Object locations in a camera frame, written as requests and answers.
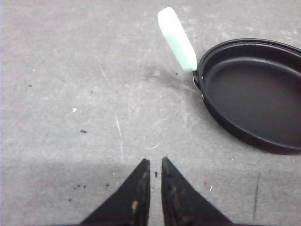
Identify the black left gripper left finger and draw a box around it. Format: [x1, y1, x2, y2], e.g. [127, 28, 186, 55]
[80, 159, 151, 226]

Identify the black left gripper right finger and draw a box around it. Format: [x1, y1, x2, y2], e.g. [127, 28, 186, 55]
[161, 157, 232, 226]

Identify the black pan with mint handle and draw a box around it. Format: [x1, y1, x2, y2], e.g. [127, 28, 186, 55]
[157, 7, 301, 154]

